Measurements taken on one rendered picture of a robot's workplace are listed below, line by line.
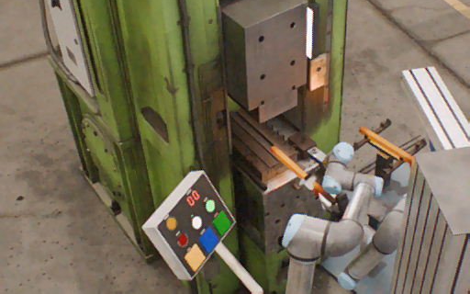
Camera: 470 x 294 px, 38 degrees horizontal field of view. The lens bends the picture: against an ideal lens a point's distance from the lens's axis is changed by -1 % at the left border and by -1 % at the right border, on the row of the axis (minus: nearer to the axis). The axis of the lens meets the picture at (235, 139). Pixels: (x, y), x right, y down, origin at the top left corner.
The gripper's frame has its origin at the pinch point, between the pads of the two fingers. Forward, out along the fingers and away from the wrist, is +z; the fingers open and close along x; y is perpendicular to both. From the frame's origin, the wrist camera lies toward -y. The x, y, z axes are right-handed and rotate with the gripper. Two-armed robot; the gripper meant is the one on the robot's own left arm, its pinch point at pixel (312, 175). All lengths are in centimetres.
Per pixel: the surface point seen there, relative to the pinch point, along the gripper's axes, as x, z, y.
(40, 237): -97, 158, -69
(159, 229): -72, -10, -9
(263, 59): -9, -37, -44
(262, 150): -4.1, 20.6, -24.6
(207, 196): -45.1, -0.5, -13.5
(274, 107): -4.3, -13.3, -30.9
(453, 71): 220, 141, -37
